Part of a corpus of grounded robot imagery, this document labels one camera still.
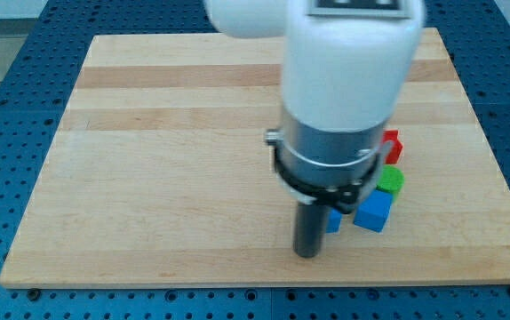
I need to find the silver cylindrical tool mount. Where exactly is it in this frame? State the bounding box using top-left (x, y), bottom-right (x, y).
top-left (264, 109), bottom-right (394, 214)

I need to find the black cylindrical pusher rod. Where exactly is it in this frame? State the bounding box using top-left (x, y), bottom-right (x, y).
top-left (293, 203), bottom-right (330, 258)

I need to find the blue triangle block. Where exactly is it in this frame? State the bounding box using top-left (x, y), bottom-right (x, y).
top-left (326, 209), bottom-right (342, 234)

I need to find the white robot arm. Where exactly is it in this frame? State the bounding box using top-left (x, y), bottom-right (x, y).
top-left (203, 0), bottom-right (426, 258)

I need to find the blue cube block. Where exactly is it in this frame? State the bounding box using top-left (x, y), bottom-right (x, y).
top-left (354, 190), bottom-right (394, 233)

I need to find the green cylinder block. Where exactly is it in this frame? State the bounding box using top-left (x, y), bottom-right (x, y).
top-left (376, 164), bottom-right (405, 202)

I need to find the red block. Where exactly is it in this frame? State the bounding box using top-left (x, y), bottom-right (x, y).
top-left (382, 129), bottom-right (403, 164)

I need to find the wooden board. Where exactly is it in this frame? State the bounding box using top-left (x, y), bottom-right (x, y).
top-left (0, 28), bottom-right (510, 289)

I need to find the blue perforated metal table plate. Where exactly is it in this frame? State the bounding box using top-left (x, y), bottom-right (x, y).
top-left (0, 0), bottom-right (510, 319)

